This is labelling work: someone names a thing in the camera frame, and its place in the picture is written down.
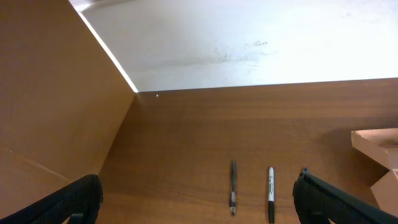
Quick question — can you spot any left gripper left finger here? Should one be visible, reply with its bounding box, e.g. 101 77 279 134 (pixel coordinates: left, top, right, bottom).
1 174 103 224

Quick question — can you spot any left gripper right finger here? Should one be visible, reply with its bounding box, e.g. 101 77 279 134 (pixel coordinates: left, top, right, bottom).
293 172 397 224

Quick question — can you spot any black white marker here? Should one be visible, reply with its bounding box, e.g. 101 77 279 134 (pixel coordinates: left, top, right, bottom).
268 167 275 224

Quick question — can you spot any black pen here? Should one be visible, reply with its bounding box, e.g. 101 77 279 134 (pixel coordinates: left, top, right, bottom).
229 160 237 216

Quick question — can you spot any open cardboard box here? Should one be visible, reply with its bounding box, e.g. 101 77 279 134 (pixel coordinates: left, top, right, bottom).
351 128 397 216

